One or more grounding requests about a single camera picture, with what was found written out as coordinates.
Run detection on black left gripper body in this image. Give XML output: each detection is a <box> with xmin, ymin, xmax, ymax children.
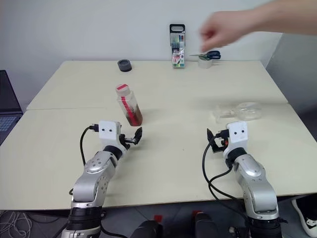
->
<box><xmin>119</xmin><ymin>133</ymin><xmax>137</xmax><ymax>151</ymax></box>

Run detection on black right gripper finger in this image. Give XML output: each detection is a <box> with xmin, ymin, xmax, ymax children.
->
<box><xmin>207</xmin><ymin>127</ymin><xmax>215</xmax><ymax>152</ymax></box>

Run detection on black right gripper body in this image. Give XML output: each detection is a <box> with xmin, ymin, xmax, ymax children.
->
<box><xmin>212</xmin><ymin>129</ymin><xmax>229</xmax><ymax>153</ymax></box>

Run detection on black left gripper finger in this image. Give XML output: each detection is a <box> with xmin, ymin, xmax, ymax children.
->
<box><xmin>133</xmin><ymin>126</ymin><xmax>144</xmax><ymax>145</ymax></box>

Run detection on clear bottle with red label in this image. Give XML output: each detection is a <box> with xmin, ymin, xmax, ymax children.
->
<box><xmin>116</xmin><ymin>90</ymin><xmax>144</xmax><ymax>127</ymax></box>

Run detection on white red bottle cap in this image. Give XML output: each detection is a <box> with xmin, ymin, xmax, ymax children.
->
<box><xmin>114</xmin><ymin>84</ymin><xmax>130</xmax><ymax>96</ymax></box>

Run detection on person's bare hand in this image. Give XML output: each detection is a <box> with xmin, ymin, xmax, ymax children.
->
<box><xmin>199</xmin><ymin>9</ymin><xmax>252</xmax><ymax>52</ymax></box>

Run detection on black round tape roll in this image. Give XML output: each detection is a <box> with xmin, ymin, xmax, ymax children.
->
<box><xmin>117</xmin><ymin>59</ymin><xmax>133</xmax><ymax>73</ymax></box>

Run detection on clear tape roll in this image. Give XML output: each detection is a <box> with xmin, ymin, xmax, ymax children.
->
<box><xmin>197</xmin><ymin>55</ymin><xmax>212</xmax><ymax>69</ymax></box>

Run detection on dark rounded shape red tab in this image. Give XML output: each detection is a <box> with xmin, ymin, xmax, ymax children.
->
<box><xmin>192</xmin><ymin>210</ymin><xmax>223</xmax><ymax>238</ymax></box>
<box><xmin>130</xmin><ymin>215</ymin><xmax>164</xmax><ymax>238</ymax></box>

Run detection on marker pen set case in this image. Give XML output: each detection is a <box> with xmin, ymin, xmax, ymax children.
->
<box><xmin>169</xmin><ymin>24</ymin><xmax>186</xmax><ymax>69</ymax></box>

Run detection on grey partition panel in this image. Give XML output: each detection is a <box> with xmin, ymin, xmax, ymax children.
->
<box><xmin>266</xmin><ymin>32</ymin><xmax>317</xmax><ymax>149</ymax></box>

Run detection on black white shoe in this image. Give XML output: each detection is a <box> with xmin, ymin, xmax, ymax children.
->
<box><xmin>291</xmin><ymin>195</ymin><xmax>317</xmax><ymax>238</ymax></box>

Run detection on dark laptop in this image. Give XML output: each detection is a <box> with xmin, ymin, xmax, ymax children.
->
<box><xmin>0</xmin><ymin>70</ymin><xmax>24</xmax><ymax>147</ymax></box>

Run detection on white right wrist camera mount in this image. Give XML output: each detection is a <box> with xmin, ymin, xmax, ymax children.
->
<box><xmin>222</xmin><ymin>121</ymin><xmax>248</xmax><ymax>159</ymax></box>

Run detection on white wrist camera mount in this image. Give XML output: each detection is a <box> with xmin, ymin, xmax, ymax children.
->
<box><xmin>222</xmin><ymin>121</ymin><xmax>248</xmax><ymax>159</ymax></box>
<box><xmin>98</xmin><ymin>120</ymin><xmax>126</xmax><ymax>152</ymax></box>

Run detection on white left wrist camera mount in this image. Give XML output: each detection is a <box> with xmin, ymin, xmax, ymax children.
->
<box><xmin>98</xmin><ymin>120</ymin><xmax>126</xmax><ymax>152</ymax></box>

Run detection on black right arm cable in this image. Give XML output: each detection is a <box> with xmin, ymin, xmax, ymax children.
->
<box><xmin>202</xmin><ymin>143</ymin><xmax>251</xmax><ymax>224</ymax></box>

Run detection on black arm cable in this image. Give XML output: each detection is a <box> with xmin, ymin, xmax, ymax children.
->
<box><xmin>79</xmin><ymin>123</ymin><xmax>100</xmax><ymax>166</ymax></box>
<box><xmin>202</xmin><ymin>143</ymin><xmax>251</xmax><ymax>224</ymax></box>

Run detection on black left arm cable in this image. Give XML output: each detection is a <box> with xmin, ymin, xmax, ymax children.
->
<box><xmin>79</xmin><ymin>123</ymin><xmax>100</xmax><ymax>166</ymax></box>

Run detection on blue handled scissors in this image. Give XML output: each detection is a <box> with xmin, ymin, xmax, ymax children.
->
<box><xmin>190</xmin><ymin>50</ymin><xmax>221</xmax><ymax>60</ymax></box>

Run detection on white floor cable tangle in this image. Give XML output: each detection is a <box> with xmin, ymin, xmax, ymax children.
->
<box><xmin>0</xmin><ymin>210</ymin><xmax>33</xmax><ymax>238</ymax></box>

